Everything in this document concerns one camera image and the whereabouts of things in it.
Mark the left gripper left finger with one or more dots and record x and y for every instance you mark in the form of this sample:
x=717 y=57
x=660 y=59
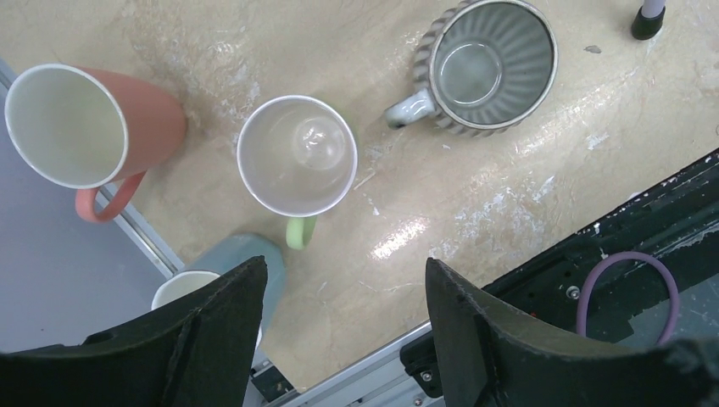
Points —
x=195 y=351

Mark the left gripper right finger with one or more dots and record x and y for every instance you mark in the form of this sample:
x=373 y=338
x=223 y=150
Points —
x=492 y=354

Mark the light green mug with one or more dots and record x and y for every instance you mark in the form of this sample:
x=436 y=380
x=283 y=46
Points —
x=298 y=157

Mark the salmon pink mug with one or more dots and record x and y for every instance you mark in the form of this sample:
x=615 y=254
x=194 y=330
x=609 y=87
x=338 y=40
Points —
x=95 y=131

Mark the grey ribbed mug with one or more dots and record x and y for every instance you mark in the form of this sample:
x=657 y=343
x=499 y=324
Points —
x=482 y=68

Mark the perforated music stand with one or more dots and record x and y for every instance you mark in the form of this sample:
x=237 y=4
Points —
x=648 y=20

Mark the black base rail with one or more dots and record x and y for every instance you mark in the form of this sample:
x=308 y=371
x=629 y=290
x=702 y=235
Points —
x=642 y=276

